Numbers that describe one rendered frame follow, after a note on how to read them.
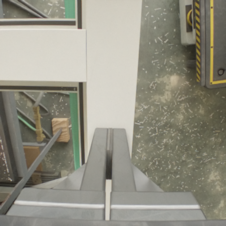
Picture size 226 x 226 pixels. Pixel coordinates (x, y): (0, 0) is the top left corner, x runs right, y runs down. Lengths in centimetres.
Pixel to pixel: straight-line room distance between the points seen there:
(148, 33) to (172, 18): 17
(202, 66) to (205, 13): 22
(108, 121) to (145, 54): 96
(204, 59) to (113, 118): 74
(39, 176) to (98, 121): 92
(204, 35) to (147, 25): 38
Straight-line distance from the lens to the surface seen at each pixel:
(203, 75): 86
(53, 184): 101
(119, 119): 15
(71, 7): 23
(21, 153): 71
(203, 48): 86
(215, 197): 178
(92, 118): 15
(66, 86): 21
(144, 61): 110
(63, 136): 119
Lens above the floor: 108
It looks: 72 degrees down
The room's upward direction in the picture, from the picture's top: 180 degrees clockwise
